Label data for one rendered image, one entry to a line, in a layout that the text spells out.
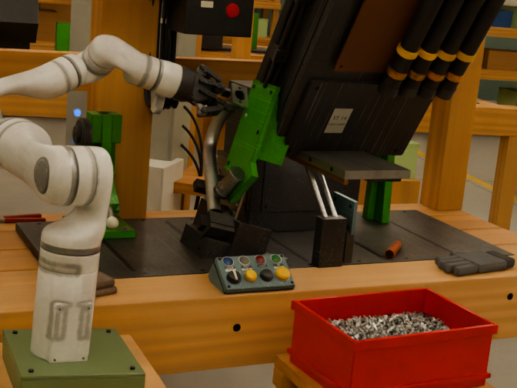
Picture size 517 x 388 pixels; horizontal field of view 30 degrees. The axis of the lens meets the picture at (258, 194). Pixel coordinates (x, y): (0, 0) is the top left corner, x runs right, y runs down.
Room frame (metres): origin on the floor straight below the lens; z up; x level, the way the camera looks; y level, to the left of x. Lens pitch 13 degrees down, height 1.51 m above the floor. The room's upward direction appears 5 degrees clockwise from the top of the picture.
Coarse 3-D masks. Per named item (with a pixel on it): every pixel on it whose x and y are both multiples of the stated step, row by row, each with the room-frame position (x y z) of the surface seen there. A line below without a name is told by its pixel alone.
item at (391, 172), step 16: (304, 160) 2.07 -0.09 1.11; (320, 160) 2.00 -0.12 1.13; (336, 160) 2.01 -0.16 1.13; (352, 160) 2.03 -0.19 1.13; (368, 160) 2.05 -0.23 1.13; (384, 160) 2.06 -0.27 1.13; (336, 176) 1.94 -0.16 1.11; (352, 176) 1.92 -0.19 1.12; (368, 176) 1.94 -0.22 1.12; (384, 176) 1.95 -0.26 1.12; (400, 176) 1.97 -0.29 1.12
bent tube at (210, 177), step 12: (240, 96) 2.14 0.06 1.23; (216, 120) 2.15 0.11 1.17; (216, 132) 2.16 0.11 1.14; (204, 144) 2.16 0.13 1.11; (216, 144) 2.16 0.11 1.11; (204, 156) 2.13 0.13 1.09; (204, 168) 2.11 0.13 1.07; (216, 168) 2.11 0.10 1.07; (216, 180) 2.08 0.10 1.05; (216, 204) 2.03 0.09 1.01
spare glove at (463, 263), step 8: (440, 256) 2.07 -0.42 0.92; (448, 256) 2.08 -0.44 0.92; (456, 256) 2.09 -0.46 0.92; (464, 256) 2.09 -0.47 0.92; (472, 256) 2.09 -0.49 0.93; (480, 256) 2.09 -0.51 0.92; (488, 256) 2.10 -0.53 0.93; (496, 256) 2.11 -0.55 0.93; (504, 256) 2.12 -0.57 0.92; (440, 264) 2.04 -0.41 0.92; (448, 264) 2.02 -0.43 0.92; (456, 264) 2.03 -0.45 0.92; (464, 264) 2.04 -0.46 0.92; (472, 264) 2.03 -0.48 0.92; (480, 264) 2.04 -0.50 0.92; (488, 264) 2.05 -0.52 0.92; (496, 264) 2.07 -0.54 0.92; (504, 264) 2.08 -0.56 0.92; (512, 264) 2.11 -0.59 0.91; (448, 272) 2.01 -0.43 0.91; (456, 272) 2.00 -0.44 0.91; (464, 272) 2.01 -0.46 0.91; (472, 272) 2.03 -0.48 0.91; (480, 272) 2.04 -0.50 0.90
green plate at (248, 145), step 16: (256, 80) 2.12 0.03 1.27; (256, 96) 2.09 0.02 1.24; (272, 96) 2.03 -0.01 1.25; (256, 112) 2.07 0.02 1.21; (272, 112) 2.04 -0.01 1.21; (240, 128) 2.11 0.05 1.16; (256, 128) 2.04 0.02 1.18; (272, 128) 2.04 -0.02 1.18; (240, 144) 2.08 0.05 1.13; (256, 144) 2.02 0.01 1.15; (272, 144) 2.05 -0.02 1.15; (240, 160) 2.05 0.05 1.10; (272, 160) 2.05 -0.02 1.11
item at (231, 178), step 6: (234, 168) 2.01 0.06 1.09; (240, 168) 2.02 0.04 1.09; (228, 174) 2.00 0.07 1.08; (234, 174) 1.99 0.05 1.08; (240, 174) 2.00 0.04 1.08; (222, 180) 2.01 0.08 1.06; (228, 180) 2.00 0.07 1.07; (234, 180) 1.99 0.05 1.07; (240, 180) 1.99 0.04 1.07; (216, 186) 2.03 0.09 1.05; (222, 186) 2.01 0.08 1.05; (228, 186) 2.00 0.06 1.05; (234, 186) 2.01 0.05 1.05; (216, 192) 2.02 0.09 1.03; (222, 192) 2.02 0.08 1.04; (228, 192) 2.02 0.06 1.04; (222, 198) 2.02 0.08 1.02
